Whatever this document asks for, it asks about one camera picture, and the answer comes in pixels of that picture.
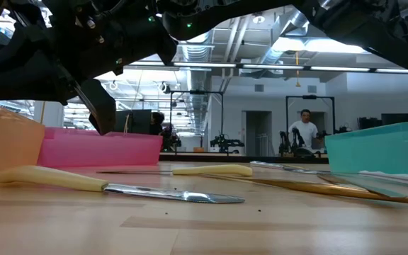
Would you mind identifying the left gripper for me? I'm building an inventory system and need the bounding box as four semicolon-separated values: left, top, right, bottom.
47;0;179;136

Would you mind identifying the cream-handled table knife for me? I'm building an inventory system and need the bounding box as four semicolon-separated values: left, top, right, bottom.
0;164;246;205
96;163;254;177

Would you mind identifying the teal-white patterned handle fork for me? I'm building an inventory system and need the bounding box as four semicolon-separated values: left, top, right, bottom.
249;160;329;175

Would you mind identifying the teal-white patterned handle knife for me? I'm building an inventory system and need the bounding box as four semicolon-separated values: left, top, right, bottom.
317;172;407;198

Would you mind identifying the black monitor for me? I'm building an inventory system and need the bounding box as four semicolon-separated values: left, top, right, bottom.
114;108;152;135

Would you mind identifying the pink plastic tray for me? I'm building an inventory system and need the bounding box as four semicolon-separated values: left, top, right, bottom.
36;126;164;169

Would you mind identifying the white structural column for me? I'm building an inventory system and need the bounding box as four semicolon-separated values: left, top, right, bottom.
33;101;65;128

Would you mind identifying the person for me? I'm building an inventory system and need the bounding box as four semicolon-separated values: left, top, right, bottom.
288;108;324;152
149;111;166;136

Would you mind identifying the orange plastic tray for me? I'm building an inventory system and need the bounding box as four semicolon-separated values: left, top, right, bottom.
0;98;46;187

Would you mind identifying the long ceiling light bar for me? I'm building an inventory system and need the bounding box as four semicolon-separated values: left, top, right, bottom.
122;60;408;74

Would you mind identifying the small dark monitor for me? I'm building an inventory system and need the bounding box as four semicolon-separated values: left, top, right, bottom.
358;116;382;131

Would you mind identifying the teal plastic tray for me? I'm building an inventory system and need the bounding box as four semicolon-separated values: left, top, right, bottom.
324;121;408;179

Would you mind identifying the wide dark monitor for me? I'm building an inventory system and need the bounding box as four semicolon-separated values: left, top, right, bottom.
380;113;408;127

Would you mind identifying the silver ribbed ventilation duct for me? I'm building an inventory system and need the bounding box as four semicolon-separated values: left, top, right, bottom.
179;30;215;137

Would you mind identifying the black gantry frame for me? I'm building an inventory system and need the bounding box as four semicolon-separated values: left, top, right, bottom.
285;94;336;157
169;90;225;156

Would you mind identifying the yellow pendant cord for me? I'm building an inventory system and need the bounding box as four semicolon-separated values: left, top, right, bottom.
294;51;301;89

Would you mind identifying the wooden-handled utensil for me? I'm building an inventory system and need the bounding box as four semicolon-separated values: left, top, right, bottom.
196;172;408;206

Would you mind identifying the teal-white patterned handle utensil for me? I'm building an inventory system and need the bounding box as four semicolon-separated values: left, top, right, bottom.
358;170;408;191

